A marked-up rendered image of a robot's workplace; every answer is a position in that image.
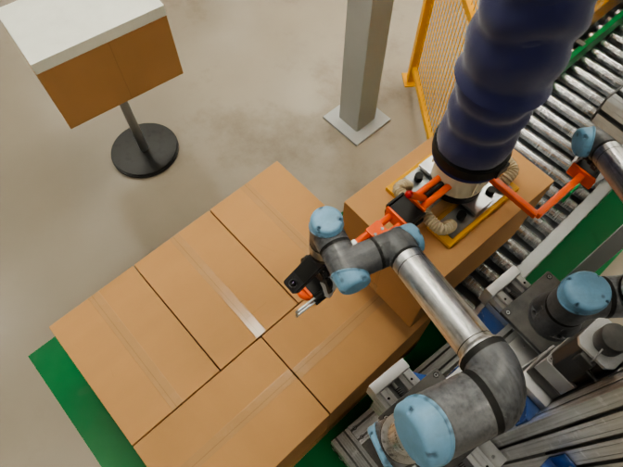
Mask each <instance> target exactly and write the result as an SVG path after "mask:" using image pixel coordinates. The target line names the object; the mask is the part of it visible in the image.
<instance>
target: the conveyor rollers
mask: <svg viewBox="0 0 623 467"><path fill-rule="evenodd" d="M622 9H623V7H621V9H617V11H615V13H614V15H613V17H614V16H615V15H616V14H618V13H619V12H620V11H621V10H622ZM610 19H612V17H611V16H609V17H608V18H607V19H606V20H605V22H604V25H605V24H606V23H607V22H608V21H609V20H610ZM604 25H603V24H602V23H601V24H599V25H598V26H597V27H596V29H595V31H594V32H597V31H598V30H599V29H601V28H602V27H603V26H604ZM594 32H590V33H589V34H588V35H587V36H586V38H585V40H587V39H588V38H590V37H591V36H592V35H593V34H594ZM617 32H618V33H619V34H618V33H617ZM620 34H621V35H623V22H622V23H621V24H619V25H618V26H617V27H616V28H615V29H614V31H611V32H610V33H609V34H608V35H606V36H605V37H604V38H605V39H607V40H608V41H610V42H612V43H613V44H611V43H610V42H608V41H606V40H605V39H603V40H602V41H600V42H599V43H598V44H597V45H596V46H597V47H598V48H600V49H602V50H603V51H605V52H606V53H607V54H609V55H610V56H612V57H614V58H612V57H610V56H609V55H607V54H606V53H604V52H603V51H601V50H599V49H598V48H596V47H595V46H594V47H593V48H592V49H591V50H590V51H588V52H587V53H586V55H588V56H590V57H592V58H593V59H595V60H597V61H598V62H600V63H601V64H603V65H605V66H606V67H608V68H609V69H611V70H612V71H614V72H615V73H617V74H619V75H620V76H622V77H623V64H622V63H623V50H622V49H623V36H621V35H620ZM615 44H616V45H617V46H619V47H620V48H622V49H620V48H619V47H617V46H615ZM615 58H616V59H618V60H619V61H621V62H622V63H620V62H619V61H617V60H615ZM576 62H577V63H579V64H580V65H581V66H583V67H584V68H586V69H588V70H589V71H591V72H593V73H594V74H596V75H597V76H599V77H600V78H602V79H604V80H605V81H607V82H609V83H610V84H612V85H614V86H615V87H616V88H617V89H618V88H619V87H621V86H622V85H623V79H622V78H621V77H619V76H618V75H616V74H615V73H614V72H612V71H611V70H609V69H607V68H605V67H604V66H602V65H600V64H599V63H597V62H596V61H594V60H592V59H591V58H589V57H587V56H585V55H584V56H583V57H581V58H580V59H579V60H578V61H576ZM584 68H582V67H580V66H579V65H577V64H576V63H574V64H573V65H572V66H571V67H569V68H568V69H567V71H568V72H570V73H571V74H573V75H574V76H576V77H577V78H579V79H581V80H582V81H584V82H585V83H587V84H588V85H589V86H591V87H592V88H594V89H596V90H597V91H599V92H600V93H602V94H603V95H605V96H609V95H610V94H612V93H613V92H614V91H615V90H616V89H615V88H613V87H612V86H610V85H609V84H607V83H606V82H603V81H602V80H600V79H599V78H597V77H596V76H594V75H593V74H591V73H589V72H588V71H586V70H585V69H584ZM556 80H558V81H560V82H562V83H563V84H565V85H566V86H568V87H569V88H571V89H572V90H574V91H575V92H577V93H578V94H580V95H582V96H583V97H585V98H586V99H588V100H589V101H591V102H592V103H593V104H594V105H596V106H598V107H599V106H600V105H601V104H602V103H603V101H604V100H605V97H603V96H602V95H599V94H598V93H596V92H595V91H593V90H592V89H591V88H590V87H588V86H587V85H585V84H584V83H582V82H580V81H578V80H577V79H575V78H574V77H572V76H571V75H569V74H568V73H566V72H563V73H562V74H561V75H560V76H559V77H558V78H557V79H556ZM552 92H553V93H555V94H556V95H558V96H560V97H561V98H563V99H564V100H565V101H566V102H568V103H569V104H571V105H572V106H574V107H576V108H577V109H579V110H580V111H582V112H583V113H585V114H586V115H588V116H589V117H592V116H593V114H594V113H595V112H596V110H597V109H598V108H596V107H594V106H593V105H591V104H590V103H588V102H587V101H585V100H584V99H582V98H581V97H579V96H577V95H575V94H574V93H572V92H571V91H569V90H568V89H566V88H565V87H564V86H563V85H561V84H560V83H558V82H556V81H554V83H553V90H552ZM545 104H547V105H548V106H550V107H552V108H553V109H555V110H556V111H558V112H559V113H560V114H562V115H563V116H565V117H566V118H568V119H569V120H571V121H573V122H574V123H576V124H577V125H578V126H579V127H580V128H584V127H591V126H595V127H598V126H597V125H596V124H594V123H593V122H592V121H591V120H589V119H587V118H586V117H584V116H583V115H581V114H580V113H578V112H577V111H576V110H575V109H573V108H572V107H570V106H568V105H567V104H565V103H564V102H562V101H561V100H559V99H558V98H556V97H555V96H553V95H550V97H549V98H548V100H547V101H546V102H545ZM533 112H535V113H536V114H538V115H539V116H541V117H542V118H544V119H545V120H547V121H548V122H550V123H551V124H552V125H553V126H554V127H556V128H557V129H559V130H560V131H562V132H563V133H565V134H566V135H568V136H569V137H571V138H572V137H573V135H574V133H575V131H576V130H577V128H576V127H574V126H573V125H572V124H570V123H569V122H567V121H566V120H564V119H562V118H561V117H559V116H558V115H556V114H555V113H554V112H552V111H551V110H550V109H548V108H547V107H545V106H544V105H541V106H540V107H537V108H535V109H534V111H533ZM528 125H529V126H530V127H531V128H533V129H534V130H536V131H537V132H538V133H540V134H542V135H543V136H544V137H546V138H547V139H549V140H550V141H551V142H553V143H554V144H556V145H557V146H559V147H560V148H562V149H563V150H564V151H566V152H567V153H568V154H569V155H571V156H572V157H573V158H574V157H575V154H574V153H573V151H572V146H571V142H570V141H569V140H567V139H566V138H565V137H564V136H563V135H561V134H560V133H558V132H557V131H555V130H554V129H552V128H551V127H549V126H548V125H547V124H545V123H544V122H542V121H541V120H539V119H538V118H536V117H535V116H533V115H532V116H531V118H530V120H529V122H528ZM519 136H520V137H521V138H522V139H524V140H525V141H526V142H528V143H529V144H531V145H532V146H534V147H535V148H536V149H538V150H539V151H540V152H541V153H542V154H544V155H545V156H546V157H548V158H550V159H551V160H552V161H554V162H555V163H557V164H558V165H559V166H561V167H562V168H563V169H565V170H568V169H569V168H570V167H571V165H572V164H573V163H571V161H572V160H571V159H569V158H568V157H566V156H565V155H563V154H562V153H561V152H559V151H558V150H556V149H555V148H554V147H552V146H551V145H549V144H548V143H546V142H545V141H543V140H542V139H541V138H539V136H537V135H536V134H535V133H533V132H531V131H530V130H529V129H527V128H526V127H525V128H524V129H523V130H522V131H521V132H520V135H519ZM514 150H516V151H517V152H518V153H519V154H521V155H522V156H523V157H525V158H526V159H527V160H529V161H530V162H531V163H532V164H534V165H535V166H536V167H538V168H539V169H540V170H542V171H543V172H544V173H545V174H547V175H548V176H549V177H550V178H552V179H553V180H554V181H556V182H557V183H559V184H560V185H561V186H563V187H564V186H565V185H566V184H567V183H569V182H570V181H571V180H572V179H570V178H569V177H568V176H566V175H565V174H564V173H562V172H561V171H560V170H558V169H557V168H556V167H555V166H553V165H552V164H550V163H549V162H548V161H546V160H545V159H544V158H542V157H540V156H539V155H538V154H536V153H535V152H534V151H532V150H531V149H529V148H528V147H527V146H525V145H524V144H522V143H521V142H519V141H518V140H517V142H516V144H515V147H514ZM558 191H559V189H558V188H556V187H555V186H554V185H551V186H550V188H549V189H548V190H547V192H546V193H545V194H546V195H547V196H549V197H552V196H554V195H555V194H556V193H557V192H558ZM589 193H590V192H589V191H587V190H586V189H584V188H583V187H582V186H580V187H579V188H578V189H577V190H576V191H575V192H574V193H573V194H572V195H574V196H576V197H577V198H578V199H580V200H581V201H583V200H584V199H585V197H586V196H587V195H588V194H589ZM558 204H559V205H561V206H562V207H563V208H565V209H566V210H568V211H569V212H572V211H573V210H574V209H575V208H576V207H577V206H578V205H579V204H578V203H577V202H575V201H574V200H573V199H571V198H570V197H569V198H568V199H567V200H566V201H565V202H564V203H563V202H562V201H559V202H558ZM545 214H546V215H547V216H548V217H550V218H551V219H552V220H554V221H555V222H556V223H558V224H560V223H561V222H562V221H564V220H565V218H566V214H564V213H563V212H562V211H560V210H559V209H558V208H556V207H555V206H553V207H552V208H551V209H550V210H548V211H547V212H546V213H545ZM526 221H528V222H529V223H530V224H532V225H533V226H534V227H535V228H537V229H538V230H539V231H540V232H542V233H543V234H544V235H546V236H548V235H549V234H551V233H552V232H553V230H554V227H553V226H552V225H551V224H550V223H549V222H547V221H546V220H544V219H543V218H539V219H537V218H536V217H535V218H534V219H532V218H531V217H530V216H527V218H526ZM515 234H517V235H518V236H519V237H520V238H522V239H523V240H524V241H525V242H527V243H528V244H529V245H530V246H532V247H533V248H536V247H537V246H539V245H540V243H541V242H542V240H541V239H540V238H539V237H538V236H537V235H535V234H534V233H533V232H531V231H530V230H529V229H528V228H527V227H526V226H524V225H523V224H521V226H520V227H519V228H518V230H517V231H516V232H515ZM502 246H504V247H505V248H506V249H507V250H508V251H510V252H511V253H512V254H513V255H515V256H516V257H517V258H518V259H520V260H521V261H523V260H524V259H526V258H527V257H528V255H529V254H530V253H529V252H528V251H527V250H525V249H524V248H523V247H522V246H521V245H519V244H518V243H517V242H516V241H515V240H514V239H513V238H510V239H509V240H508V241H506V242H505V243H504V244H503V245H502ZM489 258H490V259H491V260H492V261H493V262H495V263H496V264H497V265H498V266H499V267H500V268H502V269H503V270H504V271H508V270H509V269H510V268H511V267H512V266H514V265H515V264H514V263H513V262H512V261H511V260H509V259H508V258H507V257H506V256H505V255H504V254H503V253H501V252H500V251H499V250H498V249H497V250H496V251H495V252H494V253H493V254H492V255H491V256H490V257H489ZM515 266H516V265H515ZM516 267H517V266H516ZM475 271H476V272H478V273H479V274H480V275H481V276H482V277H483V278H484V279H486V280H487V281H488V282H489V283H490V284H492V283H493V282H494V281H495V280H496V279H497V278H498V277H500V275H499V274H498V273H496V272H495V271H494V270H493V269H492V268H490V267H489V266H488V265H487V264H486V263H484V262H483V263H482V264H480V265H479V266H478V267H477V268H476V269H475ZM461 284H462V285H463V286H464V287H466V288H467V289H468V290H469V291H470V292H471V293H472V294H473V295H475V296H476V297H477V298H479V296H480V295H481V294H482V293H483V291H484V290H485V289H486V288H484V287H483V286H482V285H481V284H480V283H479V282H477V281H476V280H475V279H474V278H473V277H472V276H470V275H468V276H467V277H466V278H465V279H464V280H462V281H461ZM454 289H455V291H456V292H457V293H458V294H459V295H460V296H461V298H462V299H463V300H464V301H465V303H466V304H467V305H468V306H469V307H471V308H472V309H475V308H476V306H475V305H474V304H473V303H471V302H470V301H469V300H468V299H467V298H466V297H465V296H464V295H462V294H461V293H460V292H459V291H458V290H457V289H456V288H455V287H454Z"/></svg>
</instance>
